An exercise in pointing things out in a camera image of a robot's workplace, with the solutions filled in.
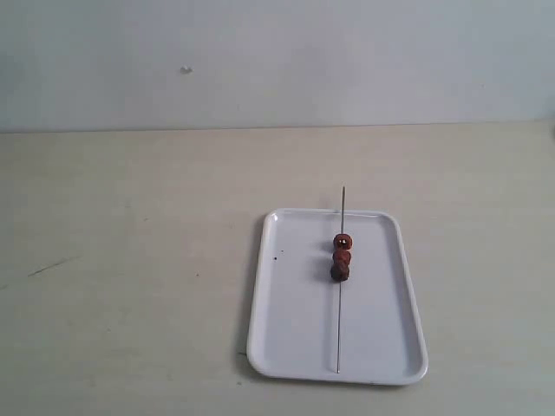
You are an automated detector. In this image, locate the thin metal skewer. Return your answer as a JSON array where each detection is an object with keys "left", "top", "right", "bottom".
[{"left": 336, "top": 185, "right": 346, "bottom": 374}]

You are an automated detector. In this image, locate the dark red cherry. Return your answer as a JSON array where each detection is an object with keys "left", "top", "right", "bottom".
[{"left": 330, "top": 262, "right": 350, "bottom": 283}]

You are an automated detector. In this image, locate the white rectangular plastic tray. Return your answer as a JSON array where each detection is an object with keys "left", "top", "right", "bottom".
[{"left": 247, "top": 208, "right": 428, "bottom": 386}]

